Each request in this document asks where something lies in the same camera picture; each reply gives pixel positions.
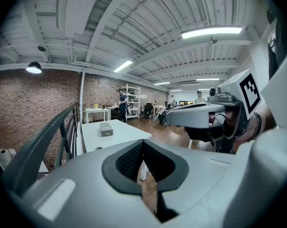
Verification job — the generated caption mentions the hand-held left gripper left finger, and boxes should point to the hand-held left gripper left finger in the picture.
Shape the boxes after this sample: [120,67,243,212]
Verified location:
[22,138,163,228]

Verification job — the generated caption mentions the black office chair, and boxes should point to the black office chair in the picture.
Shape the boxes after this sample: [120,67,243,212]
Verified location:
[140,103,154,121]

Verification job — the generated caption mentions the person's black clothing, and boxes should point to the person's black clothing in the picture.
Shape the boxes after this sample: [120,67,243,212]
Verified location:
[264,0,287,80]

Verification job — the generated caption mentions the small white table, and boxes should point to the small white table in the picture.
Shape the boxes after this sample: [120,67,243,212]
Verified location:
[84,107,111,124]

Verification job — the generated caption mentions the white shelf unit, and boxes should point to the white shelf unit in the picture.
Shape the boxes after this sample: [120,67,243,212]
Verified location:
[121,84,141,120]

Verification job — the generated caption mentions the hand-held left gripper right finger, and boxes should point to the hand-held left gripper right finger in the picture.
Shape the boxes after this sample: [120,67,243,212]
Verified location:
[143,138,237,228]

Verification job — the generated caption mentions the person's right forearm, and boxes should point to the person's right forearm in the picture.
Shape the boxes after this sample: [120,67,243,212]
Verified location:
[235,103,277,149]

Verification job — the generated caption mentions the person's right hand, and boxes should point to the person's right hand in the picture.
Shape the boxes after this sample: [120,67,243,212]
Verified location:
[225,109,241,137]

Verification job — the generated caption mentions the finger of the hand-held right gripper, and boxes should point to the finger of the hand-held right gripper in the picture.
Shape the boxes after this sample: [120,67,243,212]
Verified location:
[165,102,226,129]

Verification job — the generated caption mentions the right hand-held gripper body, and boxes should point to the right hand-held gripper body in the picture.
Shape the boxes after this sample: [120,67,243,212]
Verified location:
[184,69,263,154]

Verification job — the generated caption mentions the white vertical pipe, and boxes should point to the white vertical pipe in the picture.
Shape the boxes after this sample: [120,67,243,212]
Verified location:
[79,67,86,124]

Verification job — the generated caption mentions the small grey box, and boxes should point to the small grey box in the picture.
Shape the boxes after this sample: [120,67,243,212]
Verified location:
[99,122,115,138]

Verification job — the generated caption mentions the black metal railing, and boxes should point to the black metal railing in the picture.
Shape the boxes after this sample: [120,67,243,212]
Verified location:
[0,102,80,197]

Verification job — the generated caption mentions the metal wrist watch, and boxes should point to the metal wrist watch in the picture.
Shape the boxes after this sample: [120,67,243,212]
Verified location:
[253,112,263,142]

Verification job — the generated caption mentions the white cardboard box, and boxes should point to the white cardboard box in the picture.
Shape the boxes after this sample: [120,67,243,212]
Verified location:
[0,148,17,171]

